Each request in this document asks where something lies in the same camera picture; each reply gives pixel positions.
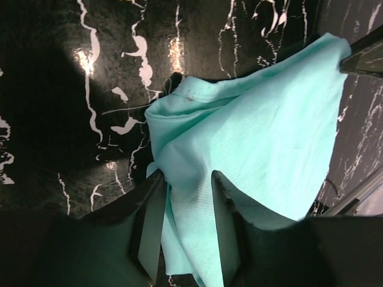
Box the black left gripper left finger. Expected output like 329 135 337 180
1 172 165 286

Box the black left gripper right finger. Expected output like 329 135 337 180
211 170 382 286

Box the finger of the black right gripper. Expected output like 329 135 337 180
340 26 383 77

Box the teal t shirt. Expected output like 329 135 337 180
145 33 351 286

